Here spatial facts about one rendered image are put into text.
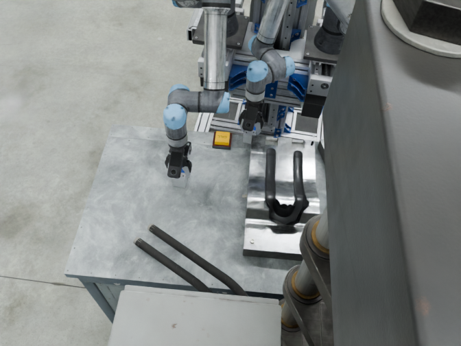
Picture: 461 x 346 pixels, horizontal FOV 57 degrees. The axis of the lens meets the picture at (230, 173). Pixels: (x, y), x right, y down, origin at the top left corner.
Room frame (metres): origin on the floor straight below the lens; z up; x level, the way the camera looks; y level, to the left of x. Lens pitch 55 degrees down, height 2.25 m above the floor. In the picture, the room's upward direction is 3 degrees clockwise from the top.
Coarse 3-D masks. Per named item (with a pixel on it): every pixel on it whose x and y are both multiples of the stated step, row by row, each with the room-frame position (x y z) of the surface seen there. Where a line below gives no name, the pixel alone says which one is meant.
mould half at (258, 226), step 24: (264, 144) 1.08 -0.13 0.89; (288, 144) 1.09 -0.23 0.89; (264, 168) 0.97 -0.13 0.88; (288, 168) 0.97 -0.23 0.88; (312, 168) 0.98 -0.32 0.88; (264, 192) 0.83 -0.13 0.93; (288, 192) 0.84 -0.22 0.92; (312, 192) 0.84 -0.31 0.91; (264, 216) 0.75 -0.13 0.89; (312, 216) 0.74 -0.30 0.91; (264, 240) 0.67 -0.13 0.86; (288, 240) 0.67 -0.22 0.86
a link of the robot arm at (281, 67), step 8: (264, 56) 1.29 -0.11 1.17; (272, 56) 1.28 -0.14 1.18; (280, 56) 1.28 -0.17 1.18; (288, 56) 1.28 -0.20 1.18; (272, 64) 1.23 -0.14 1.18; (280, 64) 1.24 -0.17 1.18; (288, 64) 1.25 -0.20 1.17; (272, 72) 1.20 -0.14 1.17; (280, 72) 1.21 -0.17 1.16; (288, 72) 1.23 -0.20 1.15; (272, 80) 1.19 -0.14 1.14
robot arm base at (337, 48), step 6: (318, 30) 1.57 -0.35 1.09; (324, 30) 1.52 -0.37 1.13; (318, 36) 1.54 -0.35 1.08; (324, 36) 1.51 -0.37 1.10; (330, 36) 1.50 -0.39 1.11; (336, 36) 1.50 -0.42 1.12; (342, 36) 1.50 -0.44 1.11; (318, 42) 1.52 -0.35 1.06; (324, 42) 1.50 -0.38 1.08; (330, 42) 1.49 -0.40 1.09; (336, 42) 1.49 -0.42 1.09; (342, 42) 1.51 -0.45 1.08; (318, 48) 1.51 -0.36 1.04; (324, 48) 1.49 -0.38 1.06; (330, 48) 1.48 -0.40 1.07; (336, 48) 1.48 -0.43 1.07
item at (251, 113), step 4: (248, 104) 1.18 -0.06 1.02; (248, 108) 1.16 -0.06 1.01; (252, 108) 1.16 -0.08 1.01; (256, 108) 1.16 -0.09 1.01; (248, 112) 1.15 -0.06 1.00; (252, 112) 1.15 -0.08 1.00; (256, 112) 1.15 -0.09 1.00; (244, 116) 1.14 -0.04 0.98; (248, 116) 1.14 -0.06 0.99; (252, 116) 1.14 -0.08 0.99; (256, 116) 1.14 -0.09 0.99; (244, 120) 1.12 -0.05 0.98; (248, 120) 1.12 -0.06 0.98; (252, 120) 1.12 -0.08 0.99; (244, 124) 1.11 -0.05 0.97; (248, 124) 1.11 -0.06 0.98; (252, 124) 1.11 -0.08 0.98; (244, 128) 1.10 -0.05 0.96; (248, 128) 1.10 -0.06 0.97; (252, 128) 1.10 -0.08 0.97
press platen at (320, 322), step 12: (300, 264) 0.40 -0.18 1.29; (288, 276) 0.37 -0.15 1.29; (288, 288) 0.34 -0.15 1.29; (288, 300) 0.32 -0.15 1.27; (300, 300) 0.31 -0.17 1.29; (312, 300) 0.32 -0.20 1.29; (300, 312) 0.29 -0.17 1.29; (312, 312) 0.29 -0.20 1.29; (324, 312) 0.29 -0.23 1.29; (300, 324) 0.27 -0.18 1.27; (312, 324) 0.26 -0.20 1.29; (324, 324) 0.26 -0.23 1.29; (312, 336) 0.24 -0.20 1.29; (324, 336) 0.24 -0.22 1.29
